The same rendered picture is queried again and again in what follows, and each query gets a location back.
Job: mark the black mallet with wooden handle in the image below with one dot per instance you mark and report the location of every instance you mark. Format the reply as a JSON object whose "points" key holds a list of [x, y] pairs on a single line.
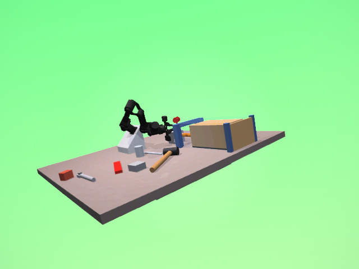
{"points": [[167, 152]]}

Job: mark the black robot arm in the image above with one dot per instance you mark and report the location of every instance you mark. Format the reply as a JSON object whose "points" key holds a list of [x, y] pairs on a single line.
{"points": [[151, 128]]}

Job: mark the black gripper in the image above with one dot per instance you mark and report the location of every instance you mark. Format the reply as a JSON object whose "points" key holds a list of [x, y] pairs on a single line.
{"points": [[164, 129]]}

